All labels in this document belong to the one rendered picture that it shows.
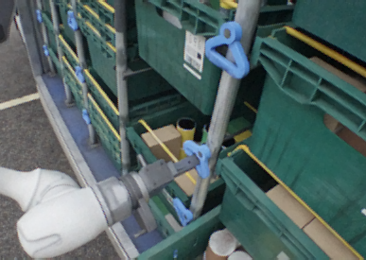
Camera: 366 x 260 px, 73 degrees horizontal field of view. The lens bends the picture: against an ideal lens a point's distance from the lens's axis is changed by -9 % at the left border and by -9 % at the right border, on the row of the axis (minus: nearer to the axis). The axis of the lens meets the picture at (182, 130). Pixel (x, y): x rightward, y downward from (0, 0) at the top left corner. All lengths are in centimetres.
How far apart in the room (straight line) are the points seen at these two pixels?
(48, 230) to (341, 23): 54
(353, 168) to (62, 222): 47
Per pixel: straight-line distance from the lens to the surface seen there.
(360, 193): 46
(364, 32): 38
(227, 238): 83
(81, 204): 52
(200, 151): 58
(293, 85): 44
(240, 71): 43
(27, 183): 65
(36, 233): 52
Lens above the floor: 187
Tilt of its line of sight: 43 degrees down
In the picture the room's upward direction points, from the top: 9 degrees clockwise
